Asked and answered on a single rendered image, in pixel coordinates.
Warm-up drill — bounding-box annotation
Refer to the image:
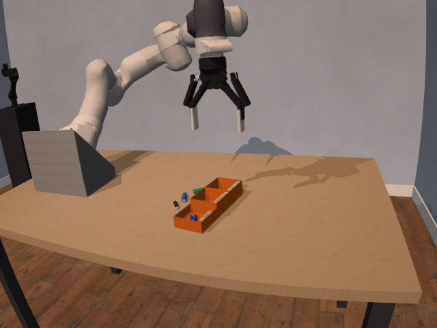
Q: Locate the green aa battery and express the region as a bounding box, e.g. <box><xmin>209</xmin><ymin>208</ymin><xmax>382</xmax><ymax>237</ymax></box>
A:
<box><xmin>193</xmin><ymin>187</ymin><xmax>204</xmax><ymax>194</ymax></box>

